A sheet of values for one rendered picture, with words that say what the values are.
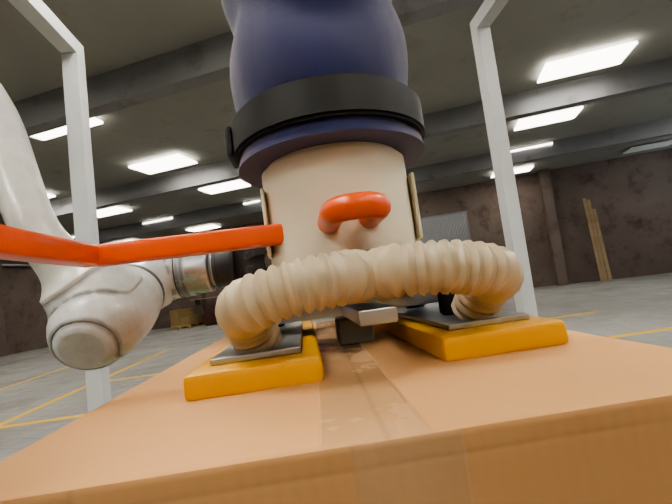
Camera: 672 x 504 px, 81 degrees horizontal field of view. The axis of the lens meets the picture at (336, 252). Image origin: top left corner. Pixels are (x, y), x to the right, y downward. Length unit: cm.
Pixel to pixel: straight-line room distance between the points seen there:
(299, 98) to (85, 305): 35
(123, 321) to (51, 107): 607
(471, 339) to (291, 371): 14
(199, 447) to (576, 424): 17
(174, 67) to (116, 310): 496
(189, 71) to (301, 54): 488
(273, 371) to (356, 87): 26
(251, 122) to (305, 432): 30
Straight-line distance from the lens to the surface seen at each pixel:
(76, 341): 56
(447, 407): 22
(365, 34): 45
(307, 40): 43
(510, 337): 33
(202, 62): 523
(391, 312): 30
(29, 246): 37
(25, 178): 67
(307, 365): 29
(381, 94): 41
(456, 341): 31
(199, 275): 70
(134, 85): 571
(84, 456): 25
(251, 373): 30
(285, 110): 40
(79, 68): 403
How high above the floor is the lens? 101
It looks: 5 degrees up
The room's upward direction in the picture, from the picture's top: 7 degrees counter-clockwise
